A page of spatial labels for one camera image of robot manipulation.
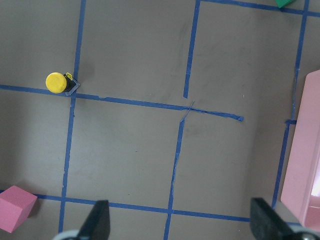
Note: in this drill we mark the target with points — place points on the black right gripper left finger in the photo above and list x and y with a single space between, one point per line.
97 225

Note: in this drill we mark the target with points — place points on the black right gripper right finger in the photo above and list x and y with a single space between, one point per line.
265 223

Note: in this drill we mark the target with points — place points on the yellow push button switch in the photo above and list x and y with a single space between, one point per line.
59 83

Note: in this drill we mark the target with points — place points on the pink plastic tray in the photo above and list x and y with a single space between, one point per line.
301 187

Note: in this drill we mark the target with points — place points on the pink cube centre front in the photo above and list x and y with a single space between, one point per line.
15 207

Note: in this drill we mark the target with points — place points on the green cube near tray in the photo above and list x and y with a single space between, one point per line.
282 3

